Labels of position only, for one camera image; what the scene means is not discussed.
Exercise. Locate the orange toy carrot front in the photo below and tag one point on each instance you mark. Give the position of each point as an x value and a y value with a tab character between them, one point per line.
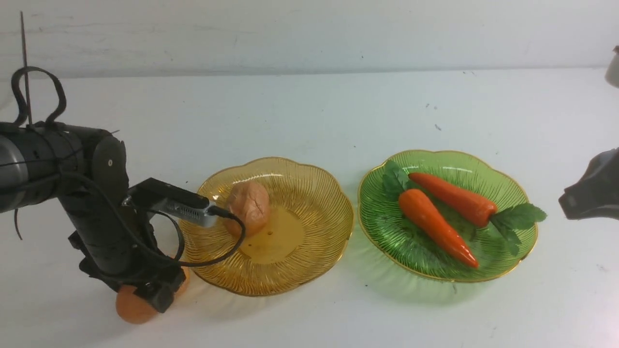
421	211

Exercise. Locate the green ribbed plastic plate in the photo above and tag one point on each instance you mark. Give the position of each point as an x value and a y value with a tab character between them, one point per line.
408	246

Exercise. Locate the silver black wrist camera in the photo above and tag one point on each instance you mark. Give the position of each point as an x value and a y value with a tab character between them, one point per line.
176	203

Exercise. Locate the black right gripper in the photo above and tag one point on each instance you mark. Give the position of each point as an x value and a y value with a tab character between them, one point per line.
596	193

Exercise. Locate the amber ribbed plastic plate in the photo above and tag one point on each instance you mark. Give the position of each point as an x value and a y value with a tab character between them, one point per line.
310	226

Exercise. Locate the orange toy carrot back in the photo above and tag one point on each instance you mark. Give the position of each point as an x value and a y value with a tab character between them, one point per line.
482	212

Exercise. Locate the orange toy carrot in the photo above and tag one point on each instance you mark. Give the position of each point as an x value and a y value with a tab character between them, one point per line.
421	211
482	212

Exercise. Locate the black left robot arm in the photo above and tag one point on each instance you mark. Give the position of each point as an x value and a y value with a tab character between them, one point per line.
85	170

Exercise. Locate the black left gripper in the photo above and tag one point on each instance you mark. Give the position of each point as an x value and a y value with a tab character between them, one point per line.
117	240

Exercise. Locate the orange-brown toy potato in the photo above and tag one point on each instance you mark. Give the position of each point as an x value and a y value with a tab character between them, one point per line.
249	201
131	308

